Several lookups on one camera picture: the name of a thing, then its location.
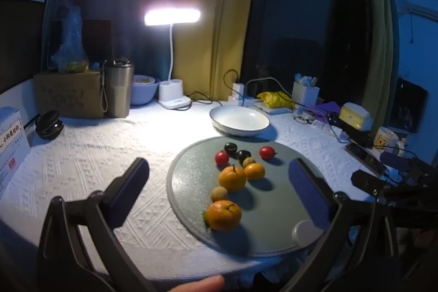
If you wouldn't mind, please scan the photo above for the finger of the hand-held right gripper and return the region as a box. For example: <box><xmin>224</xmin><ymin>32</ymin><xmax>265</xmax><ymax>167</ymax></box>
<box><xmin>380</xmin><ymin>151</ymin><xmax>416</xmax><ymax>173</ymax></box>
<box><xmin>351</xmin><ymin>170</ymin><xmax>394</xmax><ymax>198</ymax></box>

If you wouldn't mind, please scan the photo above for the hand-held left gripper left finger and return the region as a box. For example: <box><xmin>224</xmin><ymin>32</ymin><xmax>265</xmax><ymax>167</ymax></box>
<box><xmin>37</xmin><ymin>157</ymin><xmax>158</xmax><ymax>292</ymax></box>

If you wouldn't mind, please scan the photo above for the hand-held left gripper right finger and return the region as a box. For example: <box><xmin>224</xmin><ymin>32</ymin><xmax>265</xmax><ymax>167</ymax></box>
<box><xmin>281</xmin><ymin>157</ymin><xmax>402</xmax><ymax>292</ymax></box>

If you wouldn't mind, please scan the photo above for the grey round tray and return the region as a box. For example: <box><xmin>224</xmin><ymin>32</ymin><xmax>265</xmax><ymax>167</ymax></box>
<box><xmin>166</xmin><ymin>136</ymin><xmax>346</xmax><ymax>258</ymax></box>

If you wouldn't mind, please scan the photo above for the small orange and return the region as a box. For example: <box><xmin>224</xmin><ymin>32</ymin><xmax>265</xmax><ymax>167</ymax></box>
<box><xmin>244</xmin><ymin>163</ymin><xmax>266</xmax><ymax>181</ymax></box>

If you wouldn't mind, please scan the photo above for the large orange with stem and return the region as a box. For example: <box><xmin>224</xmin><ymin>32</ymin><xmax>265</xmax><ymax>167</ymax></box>
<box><xmin>219</xmin><ymin>165</ymin><xmax>247</xmax><ymax>192</ymax></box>

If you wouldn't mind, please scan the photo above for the large orange with leaf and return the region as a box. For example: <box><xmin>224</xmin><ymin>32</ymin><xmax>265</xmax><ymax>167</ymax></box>
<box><xmin>203</xmin><ymin>200</ymin><xmax>242</xmax><ymax>232</ymax></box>

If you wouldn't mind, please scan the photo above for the small yellow citrus fruit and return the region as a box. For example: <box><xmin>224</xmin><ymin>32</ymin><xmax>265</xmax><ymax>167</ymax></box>
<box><xmin>211</xmin><ymin>186</ymin><xmax>229</xmax><ymax>203</ymax></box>

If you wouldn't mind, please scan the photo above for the white plate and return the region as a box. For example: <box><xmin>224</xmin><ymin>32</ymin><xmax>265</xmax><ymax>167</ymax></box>
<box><xmin>209</xmin><ymin>105</ymin><xmax>271</xmax><ymax>137</ymax></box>

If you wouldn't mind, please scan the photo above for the person's left hand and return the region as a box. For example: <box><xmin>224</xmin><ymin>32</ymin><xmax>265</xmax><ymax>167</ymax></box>
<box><xmin>163</xmin><ymin>274</ymin><xmax>226</xmax><ymax>292</ymax></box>

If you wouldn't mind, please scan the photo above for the white mug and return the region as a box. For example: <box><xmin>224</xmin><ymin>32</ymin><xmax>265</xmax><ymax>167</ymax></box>
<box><xmin>373</xmin><ymin>127</ymin><xmax>399</xmax><ymax>152</ymax></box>

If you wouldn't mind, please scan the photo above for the black smartphone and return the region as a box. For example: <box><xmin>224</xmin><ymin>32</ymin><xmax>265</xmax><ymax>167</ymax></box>
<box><xmin>345</xmin><ymin>141</ymin><xmax>389</xmax><ymax>176</ymax></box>

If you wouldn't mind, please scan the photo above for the white tablecloth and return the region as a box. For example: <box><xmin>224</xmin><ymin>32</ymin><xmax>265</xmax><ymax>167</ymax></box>
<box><xmin>0</xmin><ymin>100</ymin><xmax>389</xmax><ymax>283</ymax></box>

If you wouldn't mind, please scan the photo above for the white round cap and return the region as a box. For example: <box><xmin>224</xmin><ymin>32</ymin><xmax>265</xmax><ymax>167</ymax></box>
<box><xmin>292</xmin><ymin>220</ymin><xmax>324</xmax><ymax>247</ymax></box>

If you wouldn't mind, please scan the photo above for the black rectangular device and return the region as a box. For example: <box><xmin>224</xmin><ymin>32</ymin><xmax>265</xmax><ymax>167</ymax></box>
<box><xmin>328</xmin><ymin>112</ymin><xmax>374</xmax><ymax>146</ymax></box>

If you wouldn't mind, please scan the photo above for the dark framed picture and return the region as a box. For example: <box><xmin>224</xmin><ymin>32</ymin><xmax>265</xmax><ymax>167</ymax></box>
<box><xmin>390</xmin><ymin>77</ymin><xmax>430</xmax><ymax>133</ymax></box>

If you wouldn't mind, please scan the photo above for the yellow and white box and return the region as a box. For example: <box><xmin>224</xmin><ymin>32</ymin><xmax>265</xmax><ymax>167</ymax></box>
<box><xmin>339</xmin><ymin>102</ymin><xmax>373</xmax><ymax>132</ymax></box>

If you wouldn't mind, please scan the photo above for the white flat package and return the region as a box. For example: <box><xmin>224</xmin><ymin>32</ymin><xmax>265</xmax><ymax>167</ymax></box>
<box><xmin>262</xmin><ymin>104</ymin><xmax>294</xmax><ymax>115</ymax></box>

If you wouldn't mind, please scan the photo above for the purple bowl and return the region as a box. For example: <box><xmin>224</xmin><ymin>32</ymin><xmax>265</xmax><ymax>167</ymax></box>
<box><xmin>131</xmin><ymin>75</ymin><xmax>161</xmax><ymax>106</ymax></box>

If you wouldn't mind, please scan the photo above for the steel tumbler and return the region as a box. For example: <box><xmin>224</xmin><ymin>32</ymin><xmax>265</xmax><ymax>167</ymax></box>
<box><xmin>99</xmin><ymin>58</ymin><xmax>135</xmax><ymax>118</ymax></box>

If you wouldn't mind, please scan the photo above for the white basket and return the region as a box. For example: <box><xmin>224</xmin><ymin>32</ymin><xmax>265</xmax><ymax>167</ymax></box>
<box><xmin>292</xmin><ymin>73</ymin><xmax>320</xmax><ymax>108</ymax></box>

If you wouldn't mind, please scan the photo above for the yellow snack bag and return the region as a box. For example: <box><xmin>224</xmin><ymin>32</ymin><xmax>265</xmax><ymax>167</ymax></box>
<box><xmin>257</xmin><ymin>91</ymin><xmax>295</xmax><ymax>109</ymax></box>

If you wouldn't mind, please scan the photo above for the black round case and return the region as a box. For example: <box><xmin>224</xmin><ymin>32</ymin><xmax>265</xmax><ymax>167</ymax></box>
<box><xmin>35</xmin><ymin>110</ymin><xmax>64</xmax><ymax>139</ymax></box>

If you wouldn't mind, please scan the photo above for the white power strip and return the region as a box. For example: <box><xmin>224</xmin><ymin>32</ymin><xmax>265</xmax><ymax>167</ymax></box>
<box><xmin>227</xmin><ymin>94</ymin><xmax>264</xmax><ymax>108</ymax></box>

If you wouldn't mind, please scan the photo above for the cardboard box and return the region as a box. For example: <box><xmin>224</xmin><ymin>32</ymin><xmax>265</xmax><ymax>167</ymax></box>
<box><xmin>33</xmin><ymin>70</ymin><xmax>105</xmax><ymax>119</ymax></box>

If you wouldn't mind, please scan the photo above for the green curtain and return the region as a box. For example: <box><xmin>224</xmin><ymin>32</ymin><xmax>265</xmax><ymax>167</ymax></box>
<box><xmin>356</xmin><ymin>0</ymin><xmax>395</xmax><ymax>138</ymax></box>

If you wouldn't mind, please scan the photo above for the white printed box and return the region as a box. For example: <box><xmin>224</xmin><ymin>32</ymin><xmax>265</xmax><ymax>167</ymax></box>
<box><xmin>0</xmin><ymin>106</ymin><xmax>31</xmax><ymax>197</ymax></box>

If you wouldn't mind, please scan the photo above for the dark box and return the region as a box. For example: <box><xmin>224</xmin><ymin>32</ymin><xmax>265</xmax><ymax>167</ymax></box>
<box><xmin>83</xmin><ymin>19</ymin><xmax>113</xmax><ymax>64</ymax></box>

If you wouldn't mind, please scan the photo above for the clear plastic bag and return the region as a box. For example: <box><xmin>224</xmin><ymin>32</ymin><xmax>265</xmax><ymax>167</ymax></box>
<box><xmin>51</xmin><ymin>0</ymin><xmax>90</xmax><ymax>74</ymax></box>

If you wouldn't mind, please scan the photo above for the white desk lamp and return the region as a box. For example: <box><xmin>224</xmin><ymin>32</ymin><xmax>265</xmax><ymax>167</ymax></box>
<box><xmin>144</xmin><ymin>5</ymin><xmax>201</xmax><ymax>110</ymax></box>

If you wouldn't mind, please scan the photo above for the yellow curtain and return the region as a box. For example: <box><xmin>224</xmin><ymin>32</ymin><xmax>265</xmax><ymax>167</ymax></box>
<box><xmin>173</xmin><ymin>0</ymin><xmax>255</xmax><ymax>102</ymax></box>

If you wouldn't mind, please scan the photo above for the black cable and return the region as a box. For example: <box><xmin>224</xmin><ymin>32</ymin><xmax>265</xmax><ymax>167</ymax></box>
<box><xmin>178</xmin><ymin>70</ymin><xmax>241</xmax><ymax>109</ymax></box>

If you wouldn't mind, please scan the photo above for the white cable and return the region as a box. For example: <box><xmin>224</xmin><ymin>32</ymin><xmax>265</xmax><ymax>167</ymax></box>
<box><xmin>244</xmin><ymin>76</ymin><xmax>295</xmax><ymax>103</ymax></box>

